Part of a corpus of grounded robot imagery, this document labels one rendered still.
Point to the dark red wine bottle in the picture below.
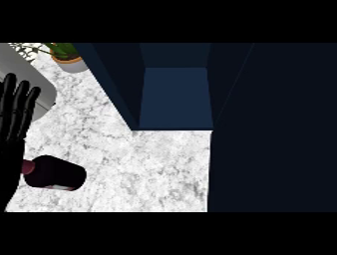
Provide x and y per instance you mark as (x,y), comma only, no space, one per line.
(57,172)

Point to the potted green plant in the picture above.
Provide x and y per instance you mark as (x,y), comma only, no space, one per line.
(66,56)

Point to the grey sink basin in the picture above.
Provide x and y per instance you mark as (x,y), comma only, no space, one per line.
(9,69)

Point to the dark blue open cabinet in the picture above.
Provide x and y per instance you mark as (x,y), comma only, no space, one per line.
(174,99)

